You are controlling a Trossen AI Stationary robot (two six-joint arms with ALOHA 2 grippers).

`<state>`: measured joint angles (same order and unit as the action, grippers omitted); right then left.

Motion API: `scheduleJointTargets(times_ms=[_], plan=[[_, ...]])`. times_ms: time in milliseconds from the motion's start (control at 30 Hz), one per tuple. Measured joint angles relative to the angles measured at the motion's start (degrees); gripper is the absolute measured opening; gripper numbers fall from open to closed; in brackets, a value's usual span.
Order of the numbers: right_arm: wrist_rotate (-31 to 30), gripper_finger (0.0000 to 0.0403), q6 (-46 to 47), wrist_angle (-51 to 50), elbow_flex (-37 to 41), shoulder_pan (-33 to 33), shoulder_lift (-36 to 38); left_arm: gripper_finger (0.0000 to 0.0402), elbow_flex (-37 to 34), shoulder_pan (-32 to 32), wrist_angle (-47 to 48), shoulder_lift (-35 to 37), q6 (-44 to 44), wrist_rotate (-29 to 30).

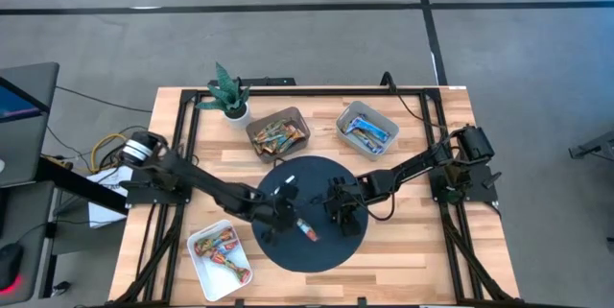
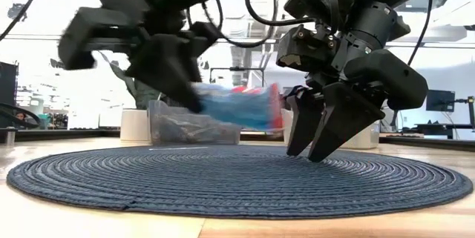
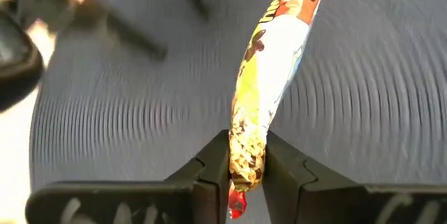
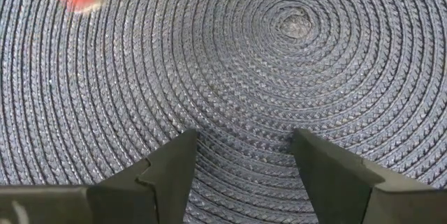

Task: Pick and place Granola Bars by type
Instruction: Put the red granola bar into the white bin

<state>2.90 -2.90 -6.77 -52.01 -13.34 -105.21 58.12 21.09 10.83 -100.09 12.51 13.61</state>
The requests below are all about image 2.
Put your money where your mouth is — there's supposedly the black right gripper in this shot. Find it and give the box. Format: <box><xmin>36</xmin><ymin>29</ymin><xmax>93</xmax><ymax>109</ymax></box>
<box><xmin>285</xmin><ymin>2</ymin><xmax>428</xmax><ymax>164</ymax></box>

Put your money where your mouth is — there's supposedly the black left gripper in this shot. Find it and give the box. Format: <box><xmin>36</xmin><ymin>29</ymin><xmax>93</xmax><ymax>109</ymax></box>
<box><xmin>57</xmin><ymin>7</ymin><xmax>223</xmax><ymax>113</ymax></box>

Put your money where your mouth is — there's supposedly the bright blue bar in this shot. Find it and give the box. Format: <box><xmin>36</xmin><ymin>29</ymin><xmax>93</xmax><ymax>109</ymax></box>
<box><xmin>192</xmin><ymin>82</ymin><xmax>285</xmax><ymax>132</ymax></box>

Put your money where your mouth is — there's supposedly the green snake plant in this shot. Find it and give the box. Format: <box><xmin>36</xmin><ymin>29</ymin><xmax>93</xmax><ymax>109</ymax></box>
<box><xmin>99</xmin><ymin>51</ymin><xmax>163</xmax><ymax>111</ymax></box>

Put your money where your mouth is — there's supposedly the brown plastic bin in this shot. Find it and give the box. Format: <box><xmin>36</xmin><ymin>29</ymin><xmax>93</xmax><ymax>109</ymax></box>
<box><xmin>147</xmin><ymin>99</ymin><xmax>243</xmax><ymax>146</ymax></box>

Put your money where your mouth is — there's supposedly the white plant pot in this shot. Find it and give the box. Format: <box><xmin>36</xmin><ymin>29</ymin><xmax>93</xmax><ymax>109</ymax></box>
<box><xmin>119</xmin><ymin>108</ymin><xmax>151</xmax><ymax>142</ymax></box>

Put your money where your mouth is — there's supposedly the small white strip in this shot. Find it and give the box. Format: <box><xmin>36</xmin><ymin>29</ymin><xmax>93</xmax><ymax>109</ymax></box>
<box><xmin>148</xmin><ymin>146</ymin><xmax>209</xmax><ymax>151</ymax></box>

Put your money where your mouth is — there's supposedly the round dark blue woven mat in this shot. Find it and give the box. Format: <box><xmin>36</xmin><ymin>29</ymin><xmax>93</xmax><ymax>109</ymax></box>
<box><xmin>6</xmin><ymin>144</ymin><xmax>474</xmax><ymax>220</ymax></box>

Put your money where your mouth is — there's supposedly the black computer monitor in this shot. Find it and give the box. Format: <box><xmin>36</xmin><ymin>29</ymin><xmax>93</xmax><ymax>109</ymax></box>
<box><xmin>425</xmin><ymin>89</ymin><xmax>456</xmax><ymax>113</ymax></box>

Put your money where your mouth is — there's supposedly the dark background table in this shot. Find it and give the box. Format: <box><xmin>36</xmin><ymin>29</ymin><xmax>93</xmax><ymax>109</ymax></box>
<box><xmin>414</xmin><ymin>122</ymin><xmax>475</xmax><ymax>139</ymax></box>

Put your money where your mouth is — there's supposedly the black background cabinet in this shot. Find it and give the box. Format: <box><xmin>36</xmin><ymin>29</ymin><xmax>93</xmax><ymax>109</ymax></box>
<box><xmin>0</xmin><ymin>62</ymin><xmax>19</xmax><ymax>108</ymax></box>

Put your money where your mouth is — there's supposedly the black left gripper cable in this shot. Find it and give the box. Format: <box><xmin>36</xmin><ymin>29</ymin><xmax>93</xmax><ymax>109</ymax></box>
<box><xmin>185</xmin><ymin>0</ymin><xmax>284</xmax><ymax>50</ymax></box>

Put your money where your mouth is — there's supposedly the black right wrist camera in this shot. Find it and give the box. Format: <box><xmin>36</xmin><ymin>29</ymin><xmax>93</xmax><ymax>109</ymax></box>
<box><xmin>275</xmin><ymin>24</ymin><xmax>337</xmax><ymax>73</ymax></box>

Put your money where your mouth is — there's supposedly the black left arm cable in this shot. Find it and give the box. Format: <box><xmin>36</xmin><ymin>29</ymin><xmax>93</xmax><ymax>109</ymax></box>
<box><xmin>0</xmin><ymin>0</ymin><xmax>52</xmax><ymax>42</ymax></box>

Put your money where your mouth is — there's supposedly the silver metal post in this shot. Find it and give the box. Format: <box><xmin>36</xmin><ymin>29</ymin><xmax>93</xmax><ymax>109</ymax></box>
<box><xmin>4</xmin><ymin>128</ymin><xmax>17</xmax><ymax>146</ymax></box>

